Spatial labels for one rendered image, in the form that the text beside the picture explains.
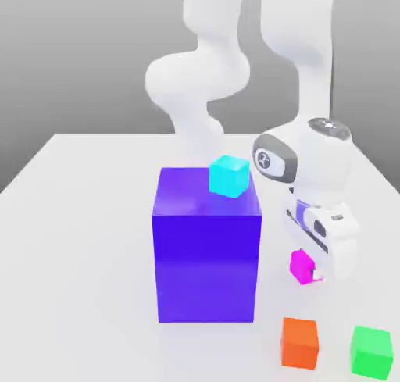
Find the small cyan cube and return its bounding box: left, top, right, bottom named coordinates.
left=208, top=155, right=251, bottom=199

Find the small green cube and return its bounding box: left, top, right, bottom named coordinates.
left=349, top=324, right=395, bottom=382

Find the small orange cube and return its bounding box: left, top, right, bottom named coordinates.
left=280, top=316, right=320, bottom=371

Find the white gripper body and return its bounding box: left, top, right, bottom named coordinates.
left=283, top=204, right=361, bottom=282

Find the small magenta cube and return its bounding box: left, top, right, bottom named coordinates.
left=288, top=248, right=317, bottom=286

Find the large purple box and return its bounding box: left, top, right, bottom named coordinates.
left=151, top=166, right=263, bottom=324

